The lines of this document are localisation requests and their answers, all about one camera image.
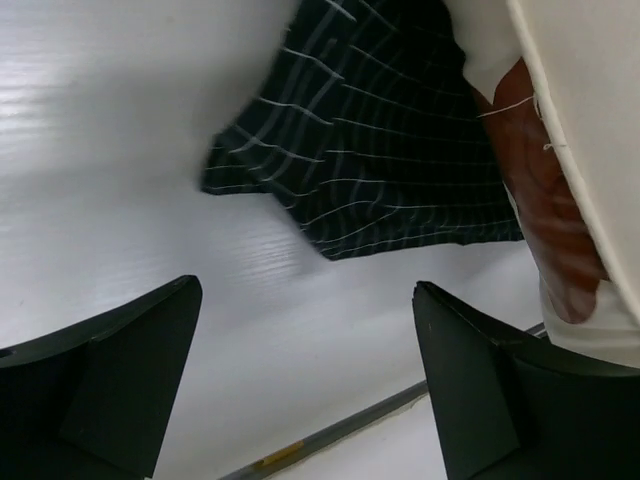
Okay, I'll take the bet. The aluminium rail front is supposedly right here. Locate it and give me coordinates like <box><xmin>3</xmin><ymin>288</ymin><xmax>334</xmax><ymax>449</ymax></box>
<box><xmin>219</xmin><ymin>322</ymin><xmax>549</xmax><ymax>480</ymax></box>

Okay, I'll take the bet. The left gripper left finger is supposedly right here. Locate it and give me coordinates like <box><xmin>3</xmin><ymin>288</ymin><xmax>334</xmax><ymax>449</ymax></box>
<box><xmin>1</xmin><ymin>275</ymin><xmax>202</xmax><ymax>480</ymax></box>

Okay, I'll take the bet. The dark plaid pillowcase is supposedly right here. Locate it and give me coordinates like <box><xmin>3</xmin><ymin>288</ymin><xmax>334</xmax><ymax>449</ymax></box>
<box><xmin>201</xmin><ymin>0</ymin><xmax>522</xmax><ymax>260</ymax></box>

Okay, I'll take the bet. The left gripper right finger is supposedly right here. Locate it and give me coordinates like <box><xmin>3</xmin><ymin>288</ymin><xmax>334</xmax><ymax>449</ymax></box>
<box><xmin>413</xmin><ymin>282</ymin><xmax>639</xmax><ymax>479</ymax></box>

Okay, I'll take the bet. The cream pillow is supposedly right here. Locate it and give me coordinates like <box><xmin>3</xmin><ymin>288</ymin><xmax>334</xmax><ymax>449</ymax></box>
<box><xmin>447</xmin><ymin>0</ymin><xmax>639</xmax><ymax>367</ymax></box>

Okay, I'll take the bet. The small yellow tape piece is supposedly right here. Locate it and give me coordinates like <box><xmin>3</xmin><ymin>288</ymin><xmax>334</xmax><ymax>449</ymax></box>
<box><xmin>254</xmin><ymin>441</ymin><xmax>304</xmax><ymax>469</ymax></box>

